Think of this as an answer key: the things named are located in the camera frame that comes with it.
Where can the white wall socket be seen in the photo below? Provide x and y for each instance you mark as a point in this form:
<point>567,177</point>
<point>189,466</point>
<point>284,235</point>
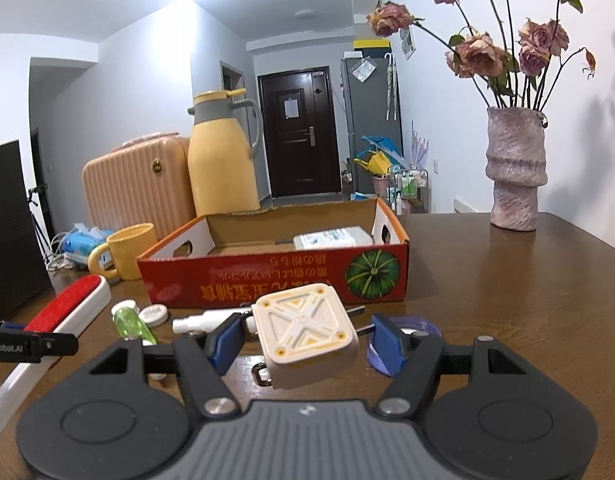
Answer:
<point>436,166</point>

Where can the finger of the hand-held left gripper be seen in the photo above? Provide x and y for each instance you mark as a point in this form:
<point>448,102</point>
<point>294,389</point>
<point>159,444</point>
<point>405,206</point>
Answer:
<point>60,344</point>

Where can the peach ribbed suitcase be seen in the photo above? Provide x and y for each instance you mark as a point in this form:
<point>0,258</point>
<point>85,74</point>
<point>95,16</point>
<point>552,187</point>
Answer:
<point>132,190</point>

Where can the bunch of dried pink roses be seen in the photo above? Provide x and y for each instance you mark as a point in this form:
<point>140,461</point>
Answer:
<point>480,52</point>

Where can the green spray bottle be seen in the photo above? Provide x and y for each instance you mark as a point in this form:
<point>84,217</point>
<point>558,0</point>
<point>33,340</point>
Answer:
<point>130,324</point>

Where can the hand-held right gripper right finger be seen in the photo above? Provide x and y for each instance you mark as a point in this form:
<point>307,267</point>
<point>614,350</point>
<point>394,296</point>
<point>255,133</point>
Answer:
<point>390,345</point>

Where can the grey refrigerator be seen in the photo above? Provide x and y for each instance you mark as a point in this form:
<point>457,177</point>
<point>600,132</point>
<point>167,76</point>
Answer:
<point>367,110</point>

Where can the purple dried grass bunch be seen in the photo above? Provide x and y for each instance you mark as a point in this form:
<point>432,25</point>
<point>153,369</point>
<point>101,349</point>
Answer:
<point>420,147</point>

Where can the black paper bag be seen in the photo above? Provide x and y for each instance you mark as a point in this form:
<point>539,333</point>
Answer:
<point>12,235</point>

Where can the red and white lint brush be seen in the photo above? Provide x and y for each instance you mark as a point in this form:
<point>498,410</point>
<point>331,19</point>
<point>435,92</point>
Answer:
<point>82,300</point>

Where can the pale folded umbrella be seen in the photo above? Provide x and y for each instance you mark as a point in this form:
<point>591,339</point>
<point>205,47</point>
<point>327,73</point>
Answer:
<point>392,85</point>

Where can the grey interior door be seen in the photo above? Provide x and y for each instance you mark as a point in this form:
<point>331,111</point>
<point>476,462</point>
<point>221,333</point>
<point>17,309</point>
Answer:
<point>232,82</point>

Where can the small white tube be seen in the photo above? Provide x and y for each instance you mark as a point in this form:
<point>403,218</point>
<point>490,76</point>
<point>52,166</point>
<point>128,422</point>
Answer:
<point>197,322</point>

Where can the yellow mug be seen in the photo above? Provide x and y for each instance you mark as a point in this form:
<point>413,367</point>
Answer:
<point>132,252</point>

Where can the beige square charger cube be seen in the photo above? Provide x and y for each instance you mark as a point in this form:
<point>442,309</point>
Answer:
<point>302,335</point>

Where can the blue tissue pack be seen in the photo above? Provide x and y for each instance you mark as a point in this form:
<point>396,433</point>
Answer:
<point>87,240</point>

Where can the clear blue round lid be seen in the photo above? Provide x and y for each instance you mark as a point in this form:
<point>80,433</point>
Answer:
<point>423,325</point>

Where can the pink plastic pot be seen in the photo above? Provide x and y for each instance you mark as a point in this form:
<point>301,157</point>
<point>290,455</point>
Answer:
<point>381,185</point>

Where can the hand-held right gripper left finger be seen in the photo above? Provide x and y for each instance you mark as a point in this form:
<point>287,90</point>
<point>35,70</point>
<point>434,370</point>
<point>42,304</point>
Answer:
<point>225,345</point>

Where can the white plastic bottle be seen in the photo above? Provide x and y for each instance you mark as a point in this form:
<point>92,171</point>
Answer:
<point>332,239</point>

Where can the red cardboard box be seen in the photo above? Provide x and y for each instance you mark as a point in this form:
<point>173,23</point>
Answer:
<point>267,280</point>

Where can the small round ceiling light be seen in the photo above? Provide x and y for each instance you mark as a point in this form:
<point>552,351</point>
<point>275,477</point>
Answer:
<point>306,13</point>

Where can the white paper sheet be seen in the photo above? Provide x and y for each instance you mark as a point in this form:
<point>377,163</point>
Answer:
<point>291,108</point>

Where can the printed white jar lid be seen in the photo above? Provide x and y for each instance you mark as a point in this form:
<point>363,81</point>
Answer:
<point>154,315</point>

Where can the clear plastic bag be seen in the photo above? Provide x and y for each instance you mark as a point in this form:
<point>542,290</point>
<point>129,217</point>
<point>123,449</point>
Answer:
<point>364,69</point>

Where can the blue folding rack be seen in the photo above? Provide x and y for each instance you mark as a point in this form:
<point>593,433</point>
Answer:
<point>382,144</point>

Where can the yellow watering can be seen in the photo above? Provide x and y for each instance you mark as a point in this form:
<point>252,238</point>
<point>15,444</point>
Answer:
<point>377,164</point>

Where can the pink textured vase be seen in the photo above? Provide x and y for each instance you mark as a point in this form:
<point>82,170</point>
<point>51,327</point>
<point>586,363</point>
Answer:
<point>515,170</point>

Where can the framed wall picture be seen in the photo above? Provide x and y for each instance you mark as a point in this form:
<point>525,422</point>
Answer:
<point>408,44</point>

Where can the yellow and black box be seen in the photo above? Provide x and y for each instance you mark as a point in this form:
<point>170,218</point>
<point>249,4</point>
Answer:
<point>371,44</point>

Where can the dark brown entrance door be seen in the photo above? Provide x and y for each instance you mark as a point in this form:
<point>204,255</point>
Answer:
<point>297,160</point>

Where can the yellow thermos jug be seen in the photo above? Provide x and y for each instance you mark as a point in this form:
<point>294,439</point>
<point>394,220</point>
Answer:
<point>222,165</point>

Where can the grey power strip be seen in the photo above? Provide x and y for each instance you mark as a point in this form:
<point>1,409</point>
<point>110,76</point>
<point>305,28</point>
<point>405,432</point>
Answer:
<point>75,260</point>

